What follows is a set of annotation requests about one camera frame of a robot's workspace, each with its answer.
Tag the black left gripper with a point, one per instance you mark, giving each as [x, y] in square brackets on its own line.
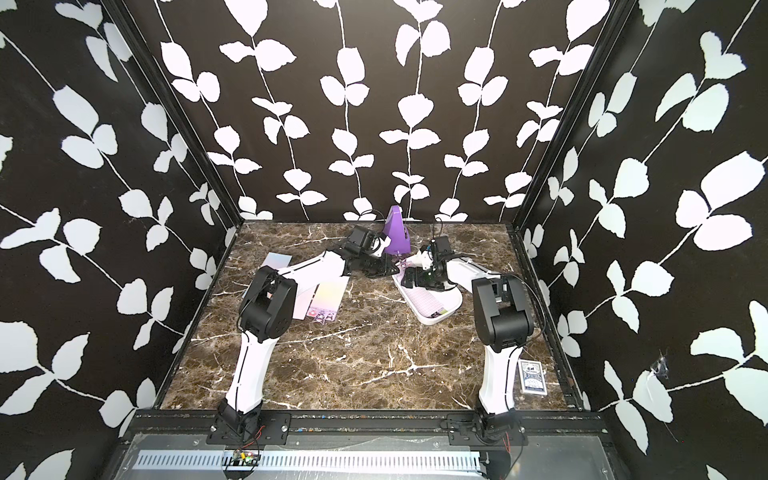
[385, 267]

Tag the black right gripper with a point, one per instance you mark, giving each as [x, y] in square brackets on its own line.
[419, 278]

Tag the white plastic storage box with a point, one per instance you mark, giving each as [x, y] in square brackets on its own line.
[429, 307]

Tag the purple sticker sheet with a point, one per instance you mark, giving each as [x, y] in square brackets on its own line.
[327, 299]

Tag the pink sticker sheet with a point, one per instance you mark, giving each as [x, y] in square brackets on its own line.
[302, 303]
[276, 260]

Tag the lilac checked sticker sheet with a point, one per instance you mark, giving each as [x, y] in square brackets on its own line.
[421, 259]

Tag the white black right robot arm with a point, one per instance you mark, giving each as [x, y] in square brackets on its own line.
[503, 318]

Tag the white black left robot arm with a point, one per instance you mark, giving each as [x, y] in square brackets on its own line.
[266, 313]

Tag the purple plastic object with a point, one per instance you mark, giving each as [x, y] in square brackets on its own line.
[397, 233]

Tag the blue playing card deck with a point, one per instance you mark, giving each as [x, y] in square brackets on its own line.
[532, 377]

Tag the small electronics board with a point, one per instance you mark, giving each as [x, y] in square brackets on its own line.
[241, 459]

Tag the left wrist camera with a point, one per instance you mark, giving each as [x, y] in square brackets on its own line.
[363, 241]

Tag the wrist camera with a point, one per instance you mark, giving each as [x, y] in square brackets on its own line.
[363, 241]
[439, 249]

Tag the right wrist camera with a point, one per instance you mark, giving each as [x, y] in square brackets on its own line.
[439, 249]

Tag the white perforated cable duct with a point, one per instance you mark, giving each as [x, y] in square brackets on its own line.
[375, 462]

